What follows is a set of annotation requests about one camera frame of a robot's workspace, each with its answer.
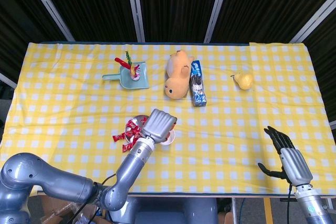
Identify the teal plastic dustpan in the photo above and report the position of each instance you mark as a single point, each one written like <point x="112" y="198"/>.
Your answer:
<point x="139" y="83"/>

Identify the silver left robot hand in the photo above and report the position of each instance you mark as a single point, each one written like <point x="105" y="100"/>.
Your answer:
<point x="157" y="125"/>

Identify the yellow pear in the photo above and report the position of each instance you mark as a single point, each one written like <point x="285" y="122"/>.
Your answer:
<point x="245" y="81"/>

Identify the yellow checkered tablecloth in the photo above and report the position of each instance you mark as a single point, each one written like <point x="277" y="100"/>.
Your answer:
<point x="288" y="90"/>
<point x="78" y="103"/>

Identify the white table leg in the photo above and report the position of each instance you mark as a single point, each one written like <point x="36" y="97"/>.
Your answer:
<point x="233" y="211"/>

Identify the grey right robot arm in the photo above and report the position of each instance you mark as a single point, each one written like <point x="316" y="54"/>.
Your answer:
<point x="312" y="208"/>

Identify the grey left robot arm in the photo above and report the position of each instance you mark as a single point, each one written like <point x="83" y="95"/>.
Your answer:
<point x="134" y="161"/>

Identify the white metal frame post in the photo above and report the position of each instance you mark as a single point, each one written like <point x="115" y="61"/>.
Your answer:
<point x="8" y="81"/>
<point x="315" y="20"/>
<point x="48" y="6"/>
<point x="217" y="6"/>
<point x="333" y="125"/>
<point x="135" y="6"/>

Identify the blue-grey robot torso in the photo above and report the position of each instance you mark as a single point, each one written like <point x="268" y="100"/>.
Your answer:
<point x="170" y="211"/>

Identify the blue cookie box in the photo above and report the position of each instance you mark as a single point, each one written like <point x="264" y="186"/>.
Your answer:
<point x="198" y="95"/>

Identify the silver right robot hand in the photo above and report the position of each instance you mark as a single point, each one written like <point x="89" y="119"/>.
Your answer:
<point x="295" y="163"/>

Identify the white paper cup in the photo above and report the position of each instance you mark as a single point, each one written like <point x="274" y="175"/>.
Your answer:
<point x="171" y="138"/>

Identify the round steel plate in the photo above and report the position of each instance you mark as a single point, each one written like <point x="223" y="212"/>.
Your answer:
<point x="137" y="118"/>

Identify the yellow plush toy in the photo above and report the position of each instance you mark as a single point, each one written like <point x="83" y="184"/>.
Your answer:
<point x="176" y="87"/>

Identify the brown cardboard box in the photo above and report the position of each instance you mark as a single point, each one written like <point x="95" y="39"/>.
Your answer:
<point x="55" y="208"/>

